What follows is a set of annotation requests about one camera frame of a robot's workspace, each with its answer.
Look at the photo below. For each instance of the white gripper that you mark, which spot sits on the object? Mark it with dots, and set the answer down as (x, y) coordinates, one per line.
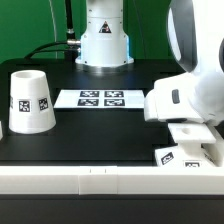
(168, 100)

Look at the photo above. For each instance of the white lamp base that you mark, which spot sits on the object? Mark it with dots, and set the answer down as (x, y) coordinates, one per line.
(188, 152)

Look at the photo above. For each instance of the white conical lamp shade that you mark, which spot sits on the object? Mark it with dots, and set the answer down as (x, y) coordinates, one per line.
(31, 109)

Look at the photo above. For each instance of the white marker sheet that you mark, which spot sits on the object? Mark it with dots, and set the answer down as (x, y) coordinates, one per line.
(100, 99)

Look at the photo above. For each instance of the white part at left edge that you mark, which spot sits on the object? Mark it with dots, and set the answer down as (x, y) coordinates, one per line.
(1, 131)

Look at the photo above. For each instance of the white frame wall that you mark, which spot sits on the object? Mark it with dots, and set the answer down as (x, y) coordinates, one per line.
(118, 180)

